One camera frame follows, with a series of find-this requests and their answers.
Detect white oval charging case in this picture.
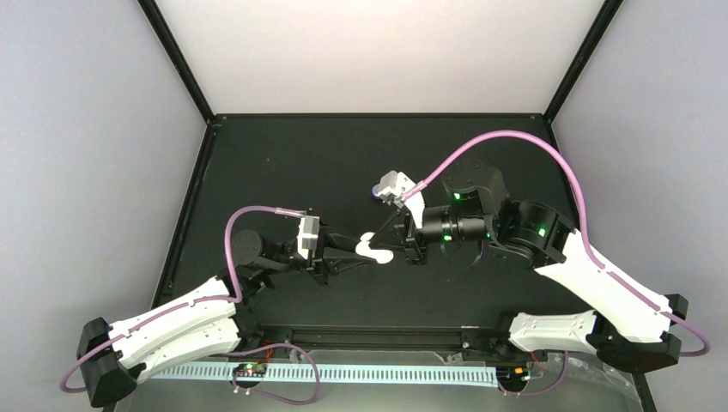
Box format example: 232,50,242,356
355,232,394,264

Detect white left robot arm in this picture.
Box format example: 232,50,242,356
76,225,392,408

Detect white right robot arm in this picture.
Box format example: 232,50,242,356
355,159,688,373

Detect small circuit board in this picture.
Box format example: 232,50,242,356
233,362,268,379

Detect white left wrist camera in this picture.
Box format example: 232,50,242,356
296,215,320,259

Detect black frame rail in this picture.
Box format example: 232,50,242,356
235,324,514,357

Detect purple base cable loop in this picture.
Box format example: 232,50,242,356
221,342,323,406

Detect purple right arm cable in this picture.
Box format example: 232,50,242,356
400,130,712,358

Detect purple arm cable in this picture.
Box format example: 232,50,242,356
59,205,308,395
400,130,712,358

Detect light blue slotted cable duct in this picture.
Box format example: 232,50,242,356
155,361,498,388

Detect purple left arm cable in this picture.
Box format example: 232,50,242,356
59,205,308,395

